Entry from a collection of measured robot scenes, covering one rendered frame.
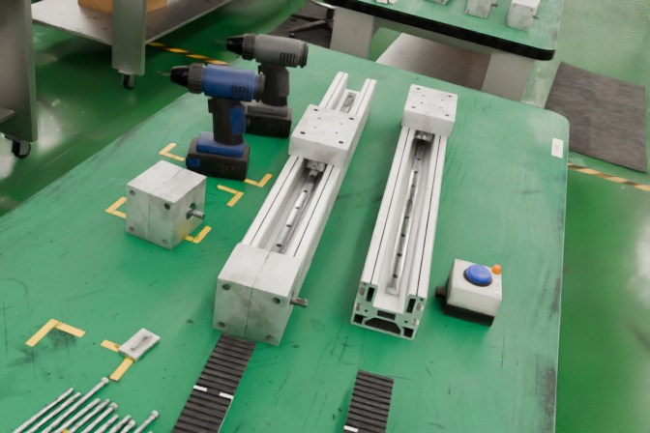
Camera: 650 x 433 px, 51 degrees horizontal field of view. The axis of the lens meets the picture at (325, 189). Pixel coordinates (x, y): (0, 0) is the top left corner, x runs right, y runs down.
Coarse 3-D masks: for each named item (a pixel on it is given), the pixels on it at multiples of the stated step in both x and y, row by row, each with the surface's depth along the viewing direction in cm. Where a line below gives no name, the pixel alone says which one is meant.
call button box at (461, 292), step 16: (464, 272) 111; (448, 288) 112; (464, 288) 108; (480, 288) 108; (496, 288) 109; (448, 304) 110; (464, 304) 109; (480, 304) 108; (496, 304) 108; (480, 320) 110
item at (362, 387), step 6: (360, 384) 90; (366, 384) 90; (360, 390) 90; (366, 390) 89; (372, 390) 90; (378, 390) 90; (384, 390) 90; (390, 390) 90; (378, 396) 89; (384, 396) 89; (390, 396) 89
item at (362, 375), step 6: (360, 372) 92; (366, 372) 92; (360, 378) 91; (366, 378) 91; (372, 378) 92; (378, 378) 92; (384, 378) 92; (390, 378) 92; (372, 384) 91; (378, 384) 91; (384, 384) 91; (390, 384) 91
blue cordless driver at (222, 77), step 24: (168, 72) 126; (192, 72) 124; (216, 72) 125; (240, 72) 126; (216, 96) 127; (240, 96) 126; (216, 120) 130; (240, 120) 131; (192, 144) 134; (216, 144) 132; (240, 144) 134; (192, 168) 133; (216, 168) 133; (240, 168) 133
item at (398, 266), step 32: (416, 160) 143; (384, 192) 124; (416, 192) 131; (384, 224) 115; (416, 224) 124; (384, 256) 107; (416, 256) 108; (384, 288) 107; (416, 288) 101; (352, 320) 105; (384, 320) 106; (416, 320) 104
